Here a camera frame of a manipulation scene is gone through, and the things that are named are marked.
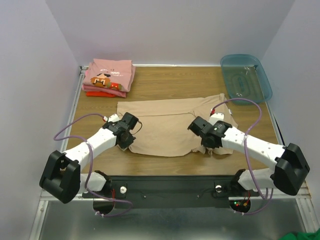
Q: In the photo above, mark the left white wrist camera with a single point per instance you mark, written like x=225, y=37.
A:
x=113, y=118

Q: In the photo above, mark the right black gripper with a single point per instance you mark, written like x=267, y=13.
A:
x=208, y=142

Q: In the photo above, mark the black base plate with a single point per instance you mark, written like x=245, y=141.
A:
x=176, y=191

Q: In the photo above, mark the teal plastic bin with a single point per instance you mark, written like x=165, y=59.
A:
x=245, y=77

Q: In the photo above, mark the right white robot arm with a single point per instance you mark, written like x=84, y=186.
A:
x=286, y=166

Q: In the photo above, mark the beige t shirt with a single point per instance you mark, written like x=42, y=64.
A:
x=164, y=124

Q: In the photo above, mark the green cloth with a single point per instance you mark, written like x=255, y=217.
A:
x=302, y=236

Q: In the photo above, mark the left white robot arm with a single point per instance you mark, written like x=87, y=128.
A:
x=62, y=176

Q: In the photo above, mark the red folded t shirt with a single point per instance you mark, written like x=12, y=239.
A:
x=99, y=94

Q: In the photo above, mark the pink printed folded t shirt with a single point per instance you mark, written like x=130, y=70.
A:
x=110, y=74

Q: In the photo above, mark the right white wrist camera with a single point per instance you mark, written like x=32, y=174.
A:
x=215, y=116

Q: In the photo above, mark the plain pink folded t shirt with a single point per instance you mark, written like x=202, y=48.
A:
x=117, y=93

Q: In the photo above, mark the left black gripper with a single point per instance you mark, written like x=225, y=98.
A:
x=130, y=141

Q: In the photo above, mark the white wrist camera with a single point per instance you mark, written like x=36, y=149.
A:
x=113, y=118
x=215, y=116

